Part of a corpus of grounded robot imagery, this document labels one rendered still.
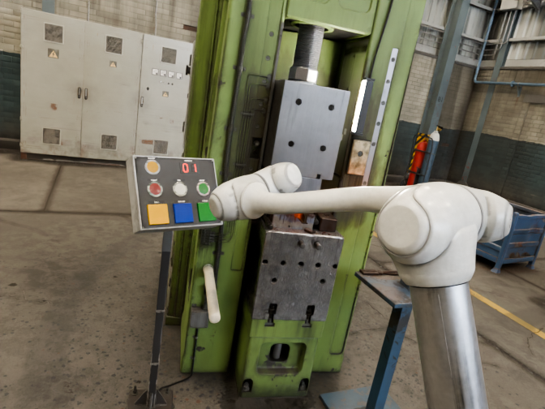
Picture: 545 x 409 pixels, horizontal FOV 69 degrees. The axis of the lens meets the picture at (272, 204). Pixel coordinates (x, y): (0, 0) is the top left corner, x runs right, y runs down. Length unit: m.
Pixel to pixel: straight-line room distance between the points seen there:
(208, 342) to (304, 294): 0.61
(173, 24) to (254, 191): 6.63
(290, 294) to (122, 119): 5.34
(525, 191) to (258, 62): 8.61
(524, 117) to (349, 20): 8.46
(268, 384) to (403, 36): 1.82
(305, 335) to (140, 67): 5.49
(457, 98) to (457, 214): 10.20
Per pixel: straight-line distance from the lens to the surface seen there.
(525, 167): 10.04
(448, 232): 0.69
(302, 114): 1.76
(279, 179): 1.15
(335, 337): 2.42
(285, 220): 1.84
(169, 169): 1.58
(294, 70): 1.97
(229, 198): 1.06
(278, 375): 2.20
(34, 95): 6.87
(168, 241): 1.71
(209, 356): 2.30
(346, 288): 2.28
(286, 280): 1.89
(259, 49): 1.86
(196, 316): 2.09
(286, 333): 2.05
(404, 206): 0.68
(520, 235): 5.36
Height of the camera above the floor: 1.48
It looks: 15 degrees down
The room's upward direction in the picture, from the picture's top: 10 degrees clockwise
